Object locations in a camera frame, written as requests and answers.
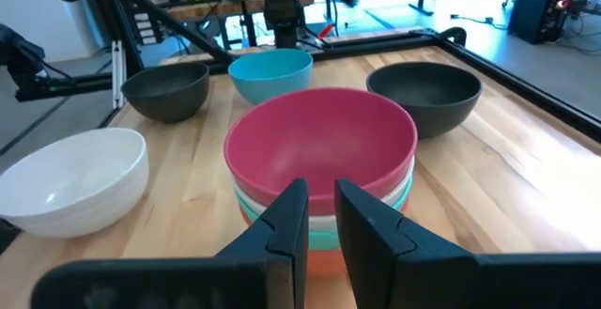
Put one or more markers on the wooden workbench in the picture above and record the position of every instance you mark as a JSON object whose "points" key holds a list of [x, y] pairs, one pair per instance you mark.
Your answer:
{"points": [[235, 6]]}

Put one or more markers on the blue plastic bowl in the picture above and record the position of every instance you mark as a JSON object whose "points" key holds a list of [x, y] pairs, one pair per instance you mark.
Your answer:
{"points": [[270, 72]]}

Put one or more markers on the teal plastic bowl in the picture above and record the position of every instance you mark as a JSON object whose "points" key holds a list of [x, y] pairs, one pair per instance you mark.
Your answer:
{"points": [[323, 239]]}

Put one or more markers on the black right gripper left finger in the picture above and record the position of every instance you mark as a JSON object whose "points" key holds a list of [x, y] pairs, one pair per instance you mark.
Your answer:
{"points": [[277, 262]]}

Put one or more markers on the orange plastic bowl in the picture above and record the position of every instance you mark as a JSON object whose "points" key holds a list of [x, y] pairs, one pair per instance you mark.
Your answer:
{"points": [[324, 262]]}

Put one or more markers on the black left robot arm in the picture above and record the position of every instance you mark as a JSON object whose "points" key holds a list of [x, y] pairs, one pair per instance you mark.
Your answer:
{"points": [[284, 13]]}

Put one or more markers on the black equipment box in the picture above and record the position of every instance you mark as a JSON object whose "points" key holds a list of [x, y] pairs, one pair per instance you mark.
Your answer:
{"points": [[537, 13]]}

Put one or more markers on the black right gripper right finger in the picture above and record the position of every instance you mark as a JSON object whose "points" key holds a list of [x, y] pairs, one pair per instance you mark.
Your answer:
{"points": [[375, 262]]}

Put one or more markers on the pink plastic bowl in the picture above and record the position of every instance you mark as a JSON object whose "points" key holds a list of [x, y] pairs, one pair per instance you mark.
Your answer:
{"points": [[319, 144]]}

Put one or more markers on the large white bowl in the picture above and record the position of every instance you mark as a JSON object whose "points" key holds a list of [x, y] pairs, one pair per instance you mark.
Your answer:
{"points": [[70, 182]]}

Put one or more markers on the metal mounting bracket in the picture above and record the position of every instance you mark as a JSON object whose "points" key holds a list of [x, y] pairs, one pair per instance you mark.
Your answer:
{"points": [[117, 74]]}

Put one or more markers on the black diagonal frame strut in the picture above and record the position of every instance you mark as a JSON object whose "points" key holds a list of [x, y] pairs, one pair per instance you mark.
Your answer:
{"points": [[164, 18]]}

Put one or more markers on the dark grey bowl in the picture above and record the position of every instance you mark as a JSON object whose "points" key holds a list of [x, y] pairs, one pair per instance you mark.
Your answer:
{"points": [[422, 93], [164, 88]]}

